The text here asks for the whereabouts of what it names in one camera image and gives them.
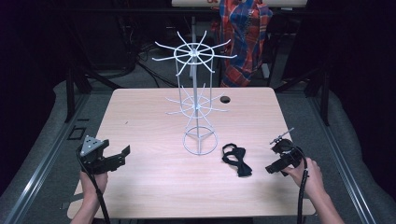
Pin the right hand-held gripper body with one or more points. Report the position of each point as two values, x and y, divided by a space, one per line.
288 154

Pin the red blue plaid cloth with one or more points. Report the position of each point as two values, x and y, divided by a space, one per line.
246 46

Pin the person's left hand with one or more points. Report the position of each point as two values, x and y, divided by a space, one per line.
92 184

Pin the black metal stand frame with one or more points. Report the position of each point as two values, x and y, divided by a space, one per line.
71 93
325 96

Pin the black bow tie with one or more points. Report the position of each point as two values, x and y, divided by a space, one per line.
241 166

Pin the aluminium floor rail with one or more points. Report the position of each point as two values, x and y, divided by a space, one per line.
341 161
46 158

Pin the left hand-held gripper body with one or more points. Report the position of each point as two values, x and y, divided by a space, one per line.
91 155

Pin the person's right hand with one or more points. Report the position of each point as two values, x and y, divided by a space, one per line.
311 179

